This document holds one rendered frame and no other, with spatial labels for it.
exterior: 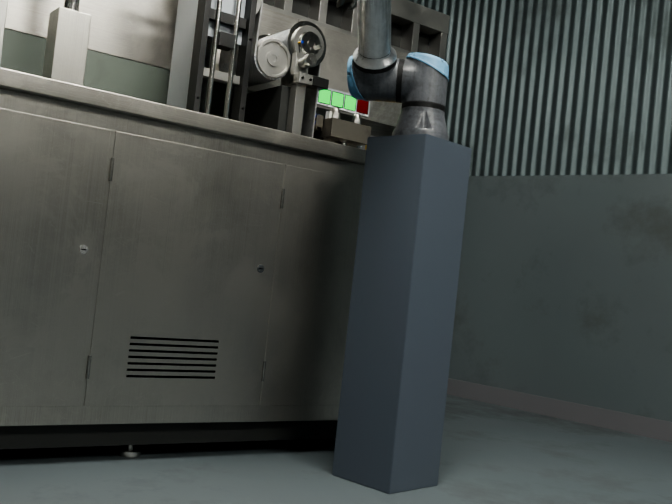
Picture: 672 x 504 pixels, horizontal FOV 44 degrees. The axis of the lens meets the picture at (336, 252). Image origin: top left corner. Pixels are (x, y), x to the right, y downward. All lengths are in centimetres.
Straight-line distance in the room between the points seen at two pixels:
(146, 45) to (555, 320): 218
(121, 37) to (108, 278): 97
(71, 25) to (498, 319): 246
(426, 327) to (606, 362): 176
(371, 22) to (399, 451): 107
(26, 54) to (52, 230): 79
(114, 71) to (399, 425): 143
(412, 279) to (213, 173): 59
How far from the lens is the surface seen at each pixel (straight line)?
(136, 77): 278
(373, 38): 215
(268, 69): 263
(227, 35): 242
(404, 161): 212
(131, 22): 281
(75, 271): 205
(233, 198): 222
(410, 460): 216
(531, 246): 398
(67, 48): 243
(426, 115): 219
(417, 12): 348
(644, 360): 372
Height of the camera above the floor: 51
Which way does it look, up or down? 2 degrees up
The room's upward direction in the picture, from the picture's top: 6 degrees clockwise
